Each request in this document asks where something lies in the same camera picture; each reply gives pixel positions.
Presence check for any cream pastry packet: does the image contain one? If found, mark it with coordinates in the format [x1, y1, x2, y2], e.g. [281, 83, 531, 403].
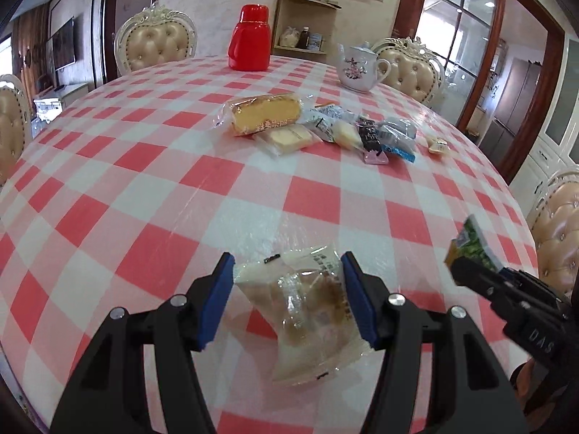
[332, 120, 365, 150]

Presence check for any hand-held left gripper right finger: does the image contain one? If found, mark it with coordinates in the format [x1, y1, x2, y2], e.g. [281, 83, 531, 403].
[340, 251, 530, 434]

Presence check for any pale cake slice clear packet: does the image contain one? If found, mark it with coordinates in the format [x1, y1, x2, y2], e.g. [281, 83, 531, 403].
[252, 123, 324, 158]

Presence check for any blue white candy packet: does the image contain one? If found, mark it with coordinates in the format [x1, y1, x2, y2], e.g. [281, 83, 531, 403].
[382, 144, 417, 162]
[379, 118, 418, 143]

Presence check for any wooden corner shelf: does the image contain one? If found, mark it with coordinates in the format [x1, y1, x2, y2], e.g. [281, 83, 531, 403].
[272, 0, 342, 55]

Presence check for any black chocolate snack packet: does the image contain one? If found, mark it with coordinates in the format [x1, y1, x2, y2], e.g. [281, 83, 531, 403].
[356, 116, 383, 151]

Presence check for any white floral teapot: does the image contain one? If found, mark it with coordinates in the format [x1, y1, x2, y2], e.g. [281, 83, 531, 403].
[337, 42, 392, 93]

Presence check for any white television cabinet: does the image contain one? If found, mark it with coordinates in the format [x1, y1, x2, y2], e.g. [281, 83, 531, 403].
[33, 82, 90, 123]

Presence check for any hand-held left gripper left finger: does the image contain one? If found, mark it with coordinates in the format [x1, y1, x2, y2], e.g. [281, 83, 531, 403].
[50, 252, 236, 434]

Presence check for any beige tufted dining chair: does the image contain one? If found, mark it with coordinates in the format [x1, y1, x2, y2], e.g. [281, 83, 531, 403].
[0, 73, 34, 186]
[368, 37, 446, 105]
[527, 169, 579, 301]

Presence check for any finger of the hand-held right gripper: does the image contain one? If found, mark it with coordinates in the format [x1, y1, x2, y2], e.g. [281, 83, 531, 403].
[450, 257, 519, 308]

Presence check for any red thermos jug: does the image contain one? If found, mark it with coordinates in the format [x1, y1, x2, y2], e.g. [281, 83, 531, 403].
[227, 4, 272, 72]

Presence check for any dark refrigerator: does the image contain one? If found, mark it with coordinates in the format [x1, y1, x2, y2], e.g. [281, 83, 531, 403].
[479, 59, 541, 163]

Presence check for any brown curtain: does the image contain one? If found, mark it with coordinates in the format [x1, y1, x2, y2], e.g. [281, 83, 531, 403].
[11, 7, 51, 95]

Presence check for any large yellow cake packet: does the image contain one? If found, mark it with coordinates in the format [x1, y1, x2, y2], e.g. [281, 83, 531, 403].
[212, 93, 317, 137]

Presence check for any wall television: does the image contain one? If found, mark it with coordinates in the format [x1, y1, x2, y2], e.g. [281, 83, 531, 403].
[52, 16, 76, 72]

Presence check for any clear pastry snack packet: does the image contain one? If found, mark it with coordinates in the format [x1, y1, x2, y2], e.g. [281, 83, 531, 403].
[233, 244, 376, 387]

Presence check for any green snack packet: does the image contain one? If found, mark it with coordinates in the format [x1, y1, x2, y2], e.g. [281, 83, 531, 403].
[444, 214, 505, 274]

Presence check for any beige tufted chair back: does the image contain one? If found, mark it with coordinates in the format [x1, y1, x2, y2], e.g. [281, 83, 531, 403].
[114, 2, 199, 77]

